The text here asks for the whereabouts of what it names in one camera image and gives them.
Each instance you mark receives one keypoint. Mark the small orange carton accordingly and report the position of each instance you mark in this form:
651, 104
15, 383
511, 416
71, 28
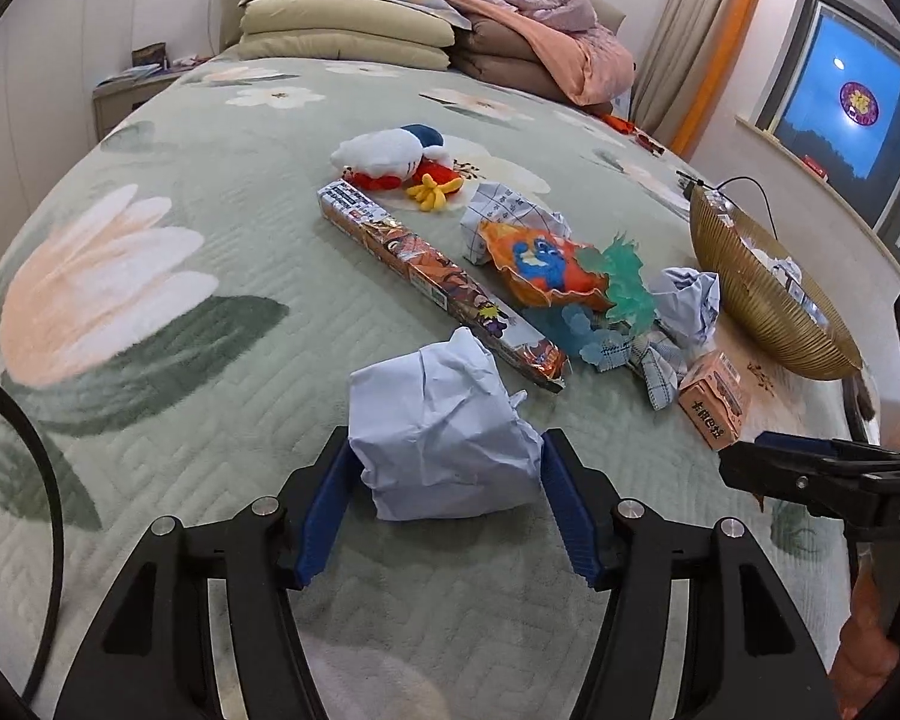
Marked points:
712, 397

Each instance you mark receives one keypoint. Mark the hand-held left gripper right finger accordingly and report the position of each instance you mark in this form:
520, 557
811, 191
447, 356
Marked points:
570, 517

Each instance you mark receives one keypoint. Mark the dark framed window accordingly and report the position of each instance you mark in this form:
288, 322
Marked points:
802, 105

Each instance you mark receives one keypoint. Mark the small red sill item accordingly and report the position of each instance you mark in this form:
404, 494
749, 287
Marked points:
814, 167

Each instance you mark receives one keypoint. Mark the blue checked cloth bow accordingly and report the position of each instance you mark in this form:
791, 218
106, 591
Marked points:
656, 379

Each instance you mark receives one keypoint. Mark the pink quilt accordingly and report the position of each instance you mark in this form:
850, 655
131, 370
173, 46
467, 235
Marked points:
555, 37

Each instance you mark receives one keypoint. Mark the round red window decal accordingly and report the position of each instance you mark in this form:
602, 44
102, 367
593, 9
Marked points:
860, 103

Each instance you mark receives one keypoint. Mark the long printed cardboard box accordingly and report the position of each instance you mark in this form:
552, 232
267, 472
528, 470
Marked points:
435, 277

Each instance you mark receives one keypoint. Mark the pale blue paper ball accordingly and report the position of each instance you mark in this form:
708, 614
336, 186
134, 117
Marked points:
435, 435
686, 307

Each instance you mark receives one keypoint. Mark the dark box on nightstand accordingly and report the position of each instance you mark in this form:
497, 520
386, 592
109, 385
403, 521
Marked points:
150, 54

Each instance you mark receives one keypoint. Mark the beige orange curtain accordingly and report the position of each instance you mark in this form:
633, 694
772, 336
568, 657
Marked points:
690, 52

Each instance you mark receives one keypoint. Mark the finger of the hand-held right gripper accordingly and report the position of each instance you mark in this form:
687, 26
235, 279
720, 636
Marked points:
780, 476
795, 441

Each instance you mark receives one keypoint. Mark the cream pillow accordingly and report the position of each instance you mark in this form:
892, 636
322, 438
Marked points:
345, 49
330, 15

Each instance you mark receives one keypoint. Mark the light blue plastic figure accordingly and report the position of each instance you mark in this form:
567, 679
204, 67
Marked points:
577, 330

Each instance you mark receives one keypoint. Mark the person's right hand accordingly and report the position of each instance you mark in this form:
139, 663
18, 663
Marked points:
866, 660

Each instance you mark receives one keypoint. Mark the teal plastic figure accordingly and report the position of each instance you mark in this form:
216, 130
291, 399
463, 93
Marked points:
630, 292

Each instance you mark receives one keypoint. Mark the books on nightstand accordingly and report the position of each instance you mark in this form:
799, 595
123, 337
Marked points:
127, 75

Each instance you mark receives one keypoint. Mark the white plush duck toy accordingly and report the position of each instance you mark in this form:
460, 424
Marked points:
382, 150

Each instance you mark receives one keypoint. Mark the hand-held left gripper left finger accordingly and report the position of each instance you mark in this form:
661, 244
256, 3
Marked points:
322, 517

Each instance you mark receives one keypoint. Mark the grid print paper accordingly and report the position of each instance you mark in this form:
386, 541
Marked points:
510, 202

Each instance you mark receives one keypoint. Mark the beige nightstand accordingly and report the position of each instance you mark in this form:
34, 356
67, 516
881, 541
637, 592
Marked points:
120, 105

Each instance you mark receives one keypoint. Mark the orange red small toy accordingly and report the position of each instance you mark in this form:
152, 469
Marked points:
619, 124

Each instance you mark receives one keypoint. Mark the white wardrobe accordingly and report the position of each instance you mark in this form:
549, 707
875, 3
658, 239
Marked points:
45, 0

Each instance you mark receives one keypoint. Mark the gold ribbed bowl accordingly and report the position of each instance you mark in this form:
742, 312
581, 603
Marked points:
780, 337

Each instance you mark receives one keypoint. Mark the brown folded quilt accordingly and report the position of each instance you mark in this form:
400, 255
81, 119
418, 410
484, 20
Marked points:
495, 52

